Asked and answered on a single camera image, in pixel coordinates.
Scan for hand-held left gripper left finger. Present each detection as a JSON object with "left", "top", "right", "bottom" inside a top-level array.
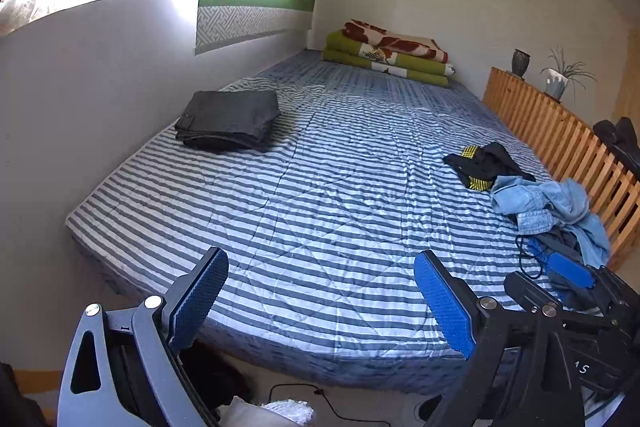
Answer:
[{"left": 56, "top": 247, "right": 230, "bottom": 427}]

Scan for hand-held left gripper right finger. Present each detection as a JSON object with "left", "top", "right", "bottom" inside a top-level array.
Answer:
[{"left": 414, "top": 250, "right": 586, "bottom": 427}]

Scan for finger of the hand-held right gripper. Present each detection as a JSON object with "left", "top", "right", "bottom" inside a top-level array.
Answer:
[
  {"left": 547, "top": 252, "right": 631, "bottom": 313},
  {"left": 504, "top": 238, "right": 563, "bottom": 312}
]

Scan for dark grey garment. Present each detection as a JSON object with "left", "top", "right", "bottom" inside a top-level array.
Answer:
[{"left": 525, "top": 227, "right": 608, "bottom": 308}]

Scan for grey tweed pants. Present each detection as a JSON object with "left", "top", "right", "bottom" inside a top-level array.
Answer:
[{"left": 175, "top": 90, "right": 281, "bottom": 142}]

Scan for light blue denim pants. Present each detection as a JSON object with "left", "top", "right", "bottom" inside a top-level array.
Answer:
[{"left": 489, "top": 177, "right": 612, "bottom": 268}]

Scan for black yellow shorts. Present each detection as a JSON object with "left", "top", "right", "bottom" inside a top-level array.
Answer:
[{"left": 442, "top": 141, "right": 537, "bottom": 192}]

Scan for white cloth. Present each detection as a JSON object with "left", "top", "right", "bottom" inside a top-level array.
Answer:
[{"left": 217, "top": 396, "right": 317, "bottom": 427}]

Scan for striped blue white mattress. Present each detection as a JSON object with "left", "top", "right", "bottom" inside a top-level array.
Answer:
[{"left": 65, "top": 49, "right": 616, "bottom": 395}]

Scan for potted spider plant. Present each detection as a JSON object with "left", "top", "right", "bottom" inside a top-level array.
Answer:
[{"left": 540, "top": 46, "right": 597, "bottom": 104}]

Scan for dark ceramic vase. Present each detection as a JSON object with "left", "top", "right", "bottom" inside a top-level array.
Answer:
[{"left": 511, "top": 49, "right": 531, "bottom": 78}]

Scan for wooden door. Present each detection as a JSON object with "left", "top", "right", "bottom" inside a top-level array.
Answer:
[{"left": 614, "top": 24, "right": 640, "bottom": 128}]

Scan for red floral folded blanket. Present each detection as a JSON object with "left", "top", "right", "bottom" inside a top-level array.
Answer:
[{"left": 342, "top": 19, "right": 451, "bottom": 62}]

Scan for green folded quilt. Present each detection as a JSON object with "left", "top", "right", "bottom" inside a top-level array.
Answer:
[{"left": 321, "top": 29, "right": 456, "bottom": 88}]

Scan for wooden slatted rail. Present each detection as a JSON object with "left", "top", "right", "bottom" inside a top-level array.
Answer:
[{"left": 482, "top": 67, "right": 640, "bottom": 273}]

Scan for black cable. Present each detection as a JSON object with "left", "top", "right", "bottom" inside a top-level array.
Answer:
[{"left": 270, "top": 384, "right": 418, "bottom": 423}]

